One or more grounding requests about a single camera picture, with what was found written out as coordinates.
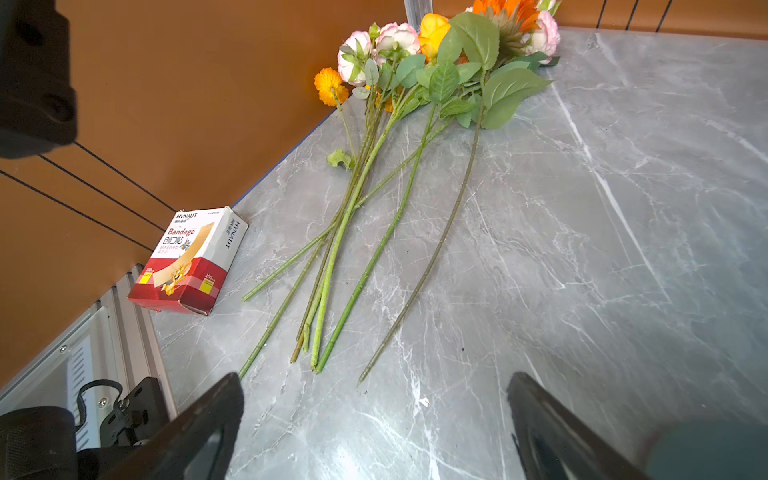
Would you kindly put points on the red white bandage box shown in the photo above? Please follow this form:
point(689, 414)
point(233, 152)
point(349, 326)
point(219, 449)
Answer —
point(188, 268)

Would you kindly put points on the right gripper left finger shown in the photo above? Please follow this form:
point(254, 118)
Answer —
point(198, 444)

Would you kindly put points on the pink rose spray stem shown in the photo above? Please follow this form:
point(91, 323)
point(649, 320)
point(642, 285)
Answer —
point(389, 87)

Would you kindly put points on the left aluminium corner post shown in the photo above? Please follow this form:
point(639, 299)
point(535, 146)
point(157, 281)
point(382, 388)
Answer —
point(416, 10)

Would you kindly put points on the aluminium front rail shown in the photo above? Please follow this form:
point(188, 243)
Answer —
point(114, 339)

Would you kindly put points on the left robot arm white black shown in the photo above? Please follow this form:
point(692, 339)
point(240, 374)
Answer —
point(71, 223)

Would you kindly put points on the orange gerbera daisy stem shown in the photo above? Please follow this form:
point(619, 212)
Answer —
point(487, 63)

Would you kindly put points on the teal ceramic vase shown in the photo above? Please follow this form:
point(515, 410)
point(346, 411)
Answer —
point(709, 450)

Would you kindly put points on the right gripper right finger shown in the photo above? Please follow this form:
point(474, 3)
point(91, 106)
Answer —
point(553, 443)

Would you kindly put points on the white pink peony stem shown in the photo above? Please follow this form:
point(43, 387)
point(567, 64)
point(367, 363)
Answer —
point(352, 57)

